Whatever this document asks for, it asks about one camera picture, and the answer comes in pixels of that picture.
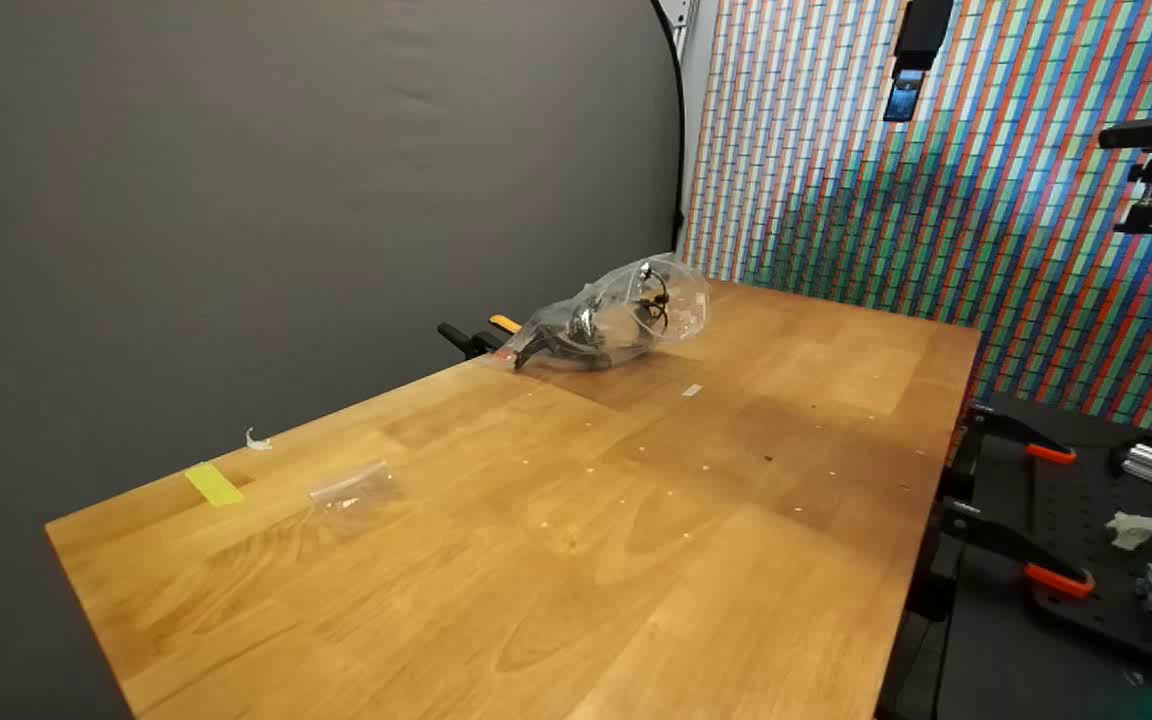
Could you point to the small white paper scrap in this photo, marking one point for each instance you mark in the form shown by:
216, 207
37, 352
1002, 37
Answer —
694, 389

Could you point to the grey fabric backdrop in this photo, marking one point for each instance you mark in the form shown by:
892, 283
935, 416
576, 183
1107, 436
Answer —
311, 200

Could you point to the crumpled pale wrapper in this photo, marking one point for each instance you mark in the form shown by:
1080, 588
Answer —
1135, 528

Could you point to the tiny white scrap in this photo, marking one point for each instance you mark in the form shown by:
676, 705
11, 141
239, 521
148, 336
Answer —
253, 436

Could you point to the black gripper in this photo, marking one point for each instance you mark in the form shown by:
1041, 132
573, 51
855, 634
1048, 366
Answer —
925, 32

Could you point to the yellow tape strip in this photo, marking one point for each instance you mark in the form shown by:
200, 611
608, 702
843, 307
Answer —
213, 486

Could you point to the black clamp with yellow tip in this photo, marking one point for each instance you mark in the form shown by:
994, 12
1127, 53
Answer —
504, 321

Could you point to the black perforated side table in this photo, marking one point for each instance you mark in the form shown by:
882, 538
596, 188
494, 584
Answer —
1080, 521

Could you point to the clear plastic bag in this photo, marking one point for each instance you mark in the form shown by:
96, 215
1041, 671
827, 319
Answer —
616, 319

